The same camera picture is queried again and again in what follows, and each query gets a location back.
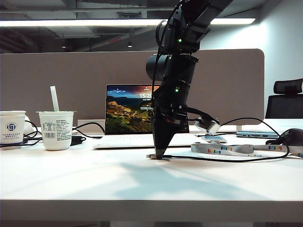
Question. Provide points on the black power adapter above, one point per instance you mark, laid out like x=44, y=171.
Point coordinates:
x=77, y=140

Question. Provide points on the ceiling light strip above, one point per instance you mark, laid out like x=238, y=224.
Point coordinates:
x=71, y=22

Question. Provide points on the white drink cup green lid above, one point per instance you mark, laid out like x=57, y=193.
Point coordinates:
x=57, y=139

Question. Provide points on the white laptop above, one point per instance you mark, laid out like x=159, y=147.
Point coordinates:
x=123, y=113

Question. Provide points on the black office chair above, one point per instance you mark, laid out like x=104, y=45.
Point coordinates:
x=284, y=106

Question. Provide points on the dark grey computer mouse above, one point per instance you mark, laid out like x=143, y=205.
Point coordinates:
x=293, y=136

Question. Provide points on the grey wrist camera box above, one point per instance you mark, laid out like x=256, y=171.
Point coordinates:
x=209, y=126

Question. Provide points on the paper cup with blue logo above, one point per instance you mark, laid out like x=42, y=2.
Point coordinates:
x=11, y=134

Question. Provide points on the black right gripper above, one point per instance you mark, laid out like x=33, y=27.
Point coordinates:
x=175, y=116

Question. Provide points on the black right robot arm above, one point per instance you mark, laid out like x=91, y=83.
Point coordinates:
x=177, y=71

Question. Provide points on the white drinking straw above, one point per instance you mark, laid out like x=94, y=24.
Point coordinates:
x=54, y=99

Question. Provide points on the blue-grey USB hub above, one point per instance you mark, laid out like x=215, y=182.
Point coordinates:
x=260, y=134

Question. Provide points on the black ceiling spotlight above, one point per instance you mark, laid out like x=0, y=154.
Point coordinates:
x=129, y=44

